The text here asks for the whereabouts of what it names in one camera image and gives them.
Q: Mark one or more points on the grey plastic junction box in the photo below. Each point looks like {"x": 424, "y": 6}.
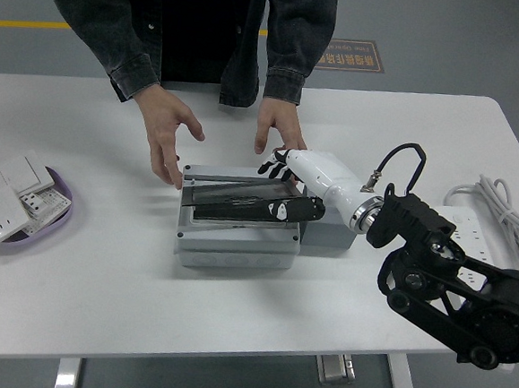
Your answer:
{"x": 233, "y": 246}

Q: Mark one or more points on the purple tray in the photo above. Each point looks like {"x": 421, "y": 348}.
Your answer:
{"x": 40, "y": 236}

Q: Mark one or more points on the person's right hand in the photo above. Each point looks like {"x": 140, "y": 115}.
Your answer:
{"x": 162, "y": 119}

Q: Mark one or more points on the person's left hand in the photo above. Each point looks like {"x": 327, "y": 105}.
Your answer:
{"x": 278, "y": 123}

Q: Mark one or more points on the yellow floor line tape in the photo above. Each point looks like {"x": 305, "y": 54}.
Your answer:
{"x": 25, "y": 24}

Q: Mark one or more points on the metal table bracket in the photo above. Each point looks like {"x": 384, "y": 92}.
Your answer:
{"x": 335, "y": 368}

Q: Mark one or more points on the white perforated plate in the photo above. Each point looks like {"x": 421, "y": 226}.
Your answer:
{"x": 54, "y": 202}

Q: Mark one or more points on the transparent hinged box lid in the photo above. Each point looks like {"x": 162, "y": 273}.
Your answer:
{"x": 227, "y": 198}

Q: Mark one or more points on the grey cube with round hole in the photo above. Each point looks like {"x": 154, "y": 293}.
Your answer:
{"x": 328, "y": 235}

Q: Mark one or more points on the white power strip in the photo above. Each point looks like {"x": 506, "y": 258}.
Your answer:
{"x": 480, "y": 247}

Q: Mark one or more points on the person's right forearm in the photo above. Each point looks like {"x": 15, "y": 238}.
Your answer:
{"x": 125, "y": 66}

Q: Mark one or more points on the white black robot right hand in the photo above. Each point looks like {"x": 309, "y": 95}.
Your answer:
{"x": 324, "y": 176}

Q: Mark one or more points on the small white socket insert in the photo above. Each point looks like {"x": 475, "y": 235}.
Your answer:
{"x": 31, "y": 203}

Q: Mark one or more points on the brown floor sign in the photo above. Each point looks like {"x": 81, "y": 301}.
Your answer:
{"x": 360, "y": 58}

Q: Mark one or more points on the person's left forearm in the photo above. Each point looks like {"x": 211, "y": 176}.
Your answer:
{"x": 292, "y": 66}

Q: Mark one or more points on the white wall switch panel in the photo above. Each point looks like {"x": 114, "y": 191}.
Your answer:
{"x": 23, "y": 173}

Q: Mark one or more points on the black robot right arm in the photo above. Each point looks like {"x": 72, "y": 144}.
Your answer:
{"x": 419, "y": 224}

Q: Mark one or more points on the person's torso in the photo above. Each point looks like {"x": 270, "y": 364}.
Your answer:
{"x": 201, "y": 18}

